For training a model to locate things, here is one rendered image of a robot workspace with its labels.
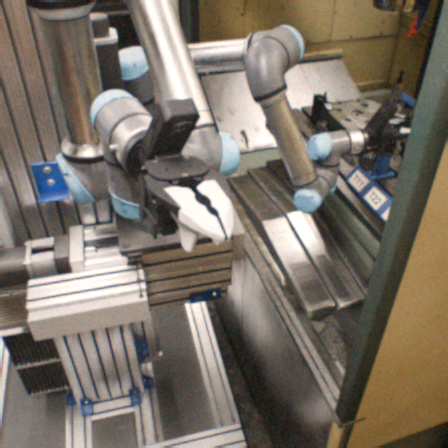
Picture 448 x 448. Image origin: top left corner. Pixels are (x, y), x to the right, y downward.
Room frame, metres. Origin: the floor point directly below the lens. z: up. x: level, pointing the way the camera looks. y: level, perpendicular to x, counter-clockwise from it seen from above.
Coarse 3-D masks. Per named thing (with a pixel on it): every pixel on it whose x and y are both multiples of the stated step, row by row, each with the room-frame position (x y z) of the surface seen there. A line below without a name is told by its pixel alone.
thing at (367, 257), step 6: (324, 198) 1.51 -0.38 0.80; (330, 210) 1.46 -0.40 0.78; (336, 216) 1.42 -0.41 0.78; (342, 222) 1.37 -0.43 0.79; (342, 228) 1.37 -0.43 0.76; (348, 228) 1.33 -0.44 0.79; (348, 234) 1.33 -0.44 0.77; (354, 234) 1.29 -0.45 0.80; (354, 240) 1.29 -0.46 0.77; (354, 246) 1.28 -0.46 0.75; (360, 246) 1.25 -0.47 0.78; (360, 252) 1.24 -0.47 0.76; (366, 252) 1.21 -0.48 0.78; (366, 258) 1.21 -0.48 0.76; (372, 258) 1.18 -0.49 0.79; (366, 264) 1.20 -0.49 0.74; (372, 264) 1.18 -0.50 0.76
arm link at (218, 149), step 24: (144, 0) 0.83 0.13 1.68; (168, 0) 0.85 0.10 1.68; (144, 24) 0.81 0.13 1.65; (168, 24) 0.81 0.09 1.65; (144, 48) 0.80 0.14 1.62; (168, 48) 0.78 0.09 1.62; (168, 72) 0.76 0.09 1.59; (192, 72) 0.77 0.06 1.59; (168, 96) 0.74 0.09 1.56; (192, 96) 0.74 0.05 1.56; (192, 144) 0.68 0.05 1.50; (216, 144) 0.69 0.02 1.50; (216, 168) 0.67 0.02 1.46
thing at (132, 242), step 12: (120, 216) 0.93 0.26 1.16; (84, 228) 0.94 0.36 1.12; (96, 228) 0.94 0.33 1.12; (108, 228) 0.94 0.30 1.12; (120, 228) 0.88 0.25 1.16; (132, 228) 0.88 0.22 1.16; (120, 240) 0.84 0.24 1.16; (132, 240) 0.84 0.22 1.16; (144, 240) 0.84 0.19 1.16; (156, 240) 0.84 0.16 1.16; (168, 240) 0.84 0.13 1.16; (180, 240) 0.84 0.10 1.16; (204, 240) 0.85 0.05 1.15; (96, 252) 0.84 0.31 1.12; (108, 252) 0.85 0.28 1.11; (120, 252) 0.80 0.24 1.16; (132, 252) 0.81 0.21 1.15; (144, 252) 0.81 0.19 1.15
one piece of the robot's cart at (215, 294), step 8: (224, 288) 0.95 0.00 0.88; (176, 296) 0.92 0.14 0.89; (184, 296) 0.92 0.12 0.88; (192, 296) 0.92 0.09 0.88; (200, 296) 0.93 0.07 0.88; (208, 296) 0.93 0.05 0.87; (216, 296) 0.94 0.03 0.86; (224, 296) 0.95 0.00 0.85; (152, 304) 0.91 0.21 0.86; (160, 304) 0.91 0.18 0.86; (168, 304) 0.91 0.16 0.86; (176, 304) 0.92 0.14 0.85
